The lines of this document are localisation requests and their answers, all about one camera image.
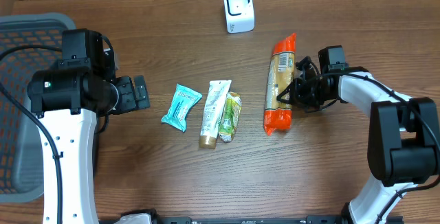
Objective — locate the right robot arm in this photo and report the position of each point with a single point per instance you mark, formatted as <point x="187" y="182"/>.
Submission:
<point x="403" y="139"/>

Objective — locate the grey plastic basket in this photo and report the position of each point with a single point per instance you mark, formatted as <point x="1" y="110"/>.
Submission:
<point x="21" y="152"/>

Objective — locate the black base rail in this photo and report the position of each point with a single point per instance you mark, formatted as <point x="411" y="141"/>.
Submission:
<point x="251" y="220"/>

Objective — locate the teal wet wipes pack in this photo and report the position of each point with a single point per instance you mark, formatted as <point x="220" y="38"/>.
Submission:
<point x="183" y="101"/>

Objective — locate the green tea packet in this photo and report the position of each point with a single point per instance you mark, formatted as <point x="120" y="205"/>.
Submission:
<point x="230" y="117"/>

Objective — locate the white cream tube gold cap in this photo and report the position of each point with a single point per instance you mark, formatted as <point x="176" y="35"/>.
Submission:
<point x="212" y="112"/>

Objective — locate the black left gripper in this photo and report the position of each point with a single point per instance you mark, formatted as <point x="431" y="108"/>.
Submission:
<point x="132" y="100"/>

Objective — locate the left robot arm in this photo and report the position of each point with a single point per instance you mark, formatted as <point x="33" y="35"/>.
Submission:
<point x="67" y="102"/>

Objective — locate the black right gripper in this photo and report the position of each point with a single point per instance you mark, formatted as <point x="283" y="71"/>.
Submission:
<point x="298" y="98"/>

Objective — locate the white barcode scanner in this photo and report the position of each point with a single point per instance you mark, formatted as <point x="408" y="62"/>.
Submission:
<point x="239" y="16"/>

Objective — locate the spaghetti pack with red ends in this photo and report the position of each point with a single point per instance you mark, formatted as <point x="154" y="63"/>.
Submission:
<point x="278" y="115"/>

